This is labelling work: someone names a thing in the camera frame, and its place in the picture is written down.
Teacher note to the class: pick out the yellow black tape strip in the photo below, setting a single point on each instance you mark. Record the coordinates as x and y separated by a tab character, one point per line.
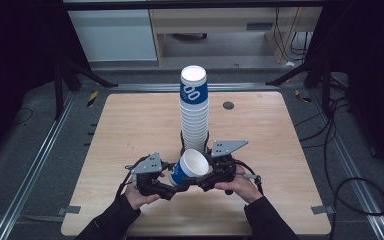
302	96
92	98

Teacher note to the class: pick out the stack of paper cups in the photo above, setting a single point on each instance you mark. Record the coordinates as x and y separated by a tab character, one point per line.
194	123

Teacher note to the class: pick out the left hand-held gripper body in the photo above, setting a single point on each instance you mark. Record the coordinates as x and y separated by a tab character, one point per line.
146	166

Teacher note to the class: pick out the dark round table grommet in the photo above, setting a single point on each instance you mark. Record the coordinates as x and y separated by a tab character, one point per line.
228	105

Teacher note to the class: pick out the person's right hand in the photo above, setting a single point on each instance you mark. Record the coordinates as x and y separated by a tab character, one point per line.
243	188

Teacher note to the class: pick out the person's left hand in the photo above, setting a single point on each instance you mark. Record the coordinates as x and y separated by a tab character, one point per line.
136	200

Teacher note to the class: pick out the black cup holder stand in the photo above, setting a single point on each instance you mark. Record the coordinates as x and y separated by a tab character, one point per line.
182	141

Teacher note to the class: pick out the metal floor rail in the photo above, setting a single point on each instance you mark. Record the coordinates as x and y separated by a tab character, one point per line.
356	186
30	173

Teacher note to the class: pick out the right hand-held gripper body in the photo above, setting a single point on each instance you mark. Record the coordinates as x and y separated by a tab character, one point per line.
223	166

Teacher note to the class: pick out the black metal stand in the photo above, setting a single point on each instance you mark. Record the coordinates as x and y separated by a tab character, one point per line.
326	90
58	93

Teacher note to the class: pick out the white cabinet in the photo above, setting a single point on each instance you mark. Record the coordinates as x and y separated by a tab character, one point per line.
113	35

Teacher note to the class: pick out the blue white paper cup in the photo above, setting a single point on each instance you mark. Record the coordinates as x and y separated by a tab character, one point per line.
193	165

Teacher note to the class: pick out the grey tape piece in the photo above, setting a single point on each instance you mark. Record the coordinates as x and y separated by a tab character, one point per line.
69	210
325	210

